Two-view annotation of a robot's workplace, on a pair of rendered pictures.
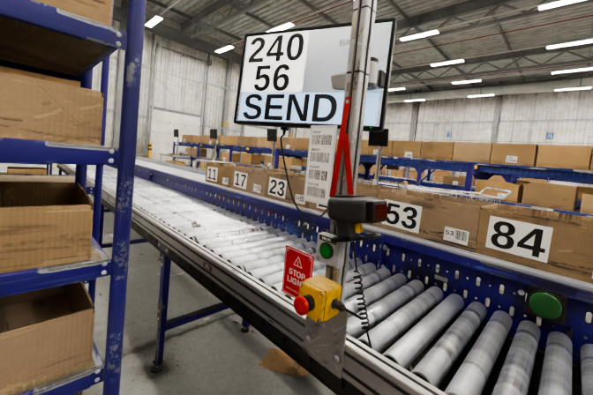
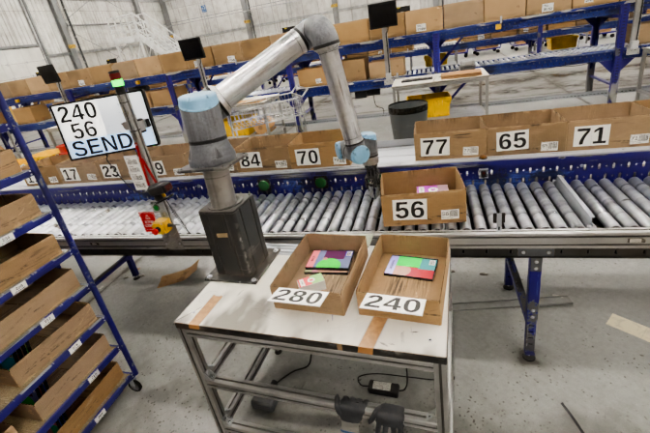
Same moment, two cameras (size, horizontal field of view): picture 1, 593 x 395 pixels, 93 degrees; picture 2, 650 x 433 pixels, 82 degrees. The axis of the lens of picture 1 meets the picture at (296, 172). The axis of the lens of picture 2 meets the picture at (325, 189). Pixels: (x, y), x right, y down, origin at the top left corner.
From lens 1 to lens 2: 155 cm
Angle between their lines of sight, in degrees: 33
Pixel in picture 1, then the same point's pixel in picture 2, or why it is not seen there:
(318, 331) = (168, 239)
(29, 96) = (14, 209)
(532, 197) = not seen: hidden behind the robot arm
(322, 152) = (134, 167)
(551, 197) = (351, 72)
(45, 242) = (46, 252)
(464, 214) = not seen: hidden behind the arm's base
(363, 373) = (190, 243)
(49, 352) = (67, 286)
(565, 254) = (266, 161)
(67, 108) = (25, 206)
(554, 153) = (345, 31)
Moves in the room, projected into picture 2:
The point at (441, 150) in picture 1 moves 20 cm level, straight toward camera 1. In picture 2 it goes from (260, 46) to (259, 47)
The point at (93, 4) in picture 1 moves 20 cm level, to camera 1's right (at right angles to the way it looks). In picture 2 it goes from (12, 164) to (67, 151)
